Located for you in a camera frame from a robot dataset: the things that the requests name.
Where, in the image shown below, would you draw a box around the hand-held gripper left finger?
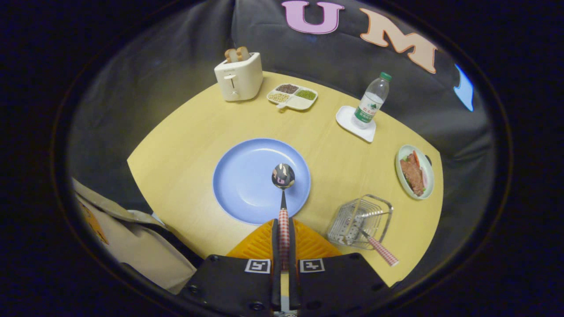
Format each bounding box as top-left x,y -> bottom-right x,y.
176,219 -> 282,315

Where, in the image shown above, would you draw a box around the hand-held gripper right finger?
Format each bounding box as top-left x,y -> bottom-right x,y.
289,218 -> 391,315

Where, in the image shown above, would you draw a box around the metal fork red checked handle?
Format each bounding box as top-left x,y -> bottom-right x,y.
352,210 -> 399,267

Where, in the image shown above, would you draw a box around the metal spoon red checked handle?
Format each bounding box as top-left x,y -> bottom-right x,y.
271,163 -> 296,271

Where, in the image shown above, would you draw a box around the blue round plate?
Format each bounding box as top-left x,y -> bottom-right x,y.
213,138 -> 312,225

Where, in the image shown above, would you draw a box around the meat and vegetable food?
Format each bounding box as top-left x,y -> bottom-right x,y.
400,151 -> 427,197

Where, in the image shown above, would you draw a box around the pale green plate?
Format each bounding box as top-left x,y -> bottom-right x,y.
395,144 -> 435,200

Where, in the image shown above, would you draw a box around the white square coaster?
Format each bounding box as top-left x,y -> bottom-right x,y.
336,105 -> 377,143

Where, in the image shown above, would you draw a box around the clear water bottle green cap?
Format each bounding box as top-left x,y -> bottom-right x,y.
352,72 -> 392,129

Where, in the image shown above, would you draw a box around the white divided dish with beans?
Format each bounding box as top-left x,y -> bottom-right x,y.
267,83 -> 319,113

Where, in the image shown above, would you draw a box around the white toaster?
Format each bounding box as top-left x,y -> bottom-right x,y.
214,52 -> 263,102

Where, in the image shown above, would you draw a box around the metal wire basket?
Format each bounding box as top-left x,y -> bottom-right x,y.
327,194 -> 393,249

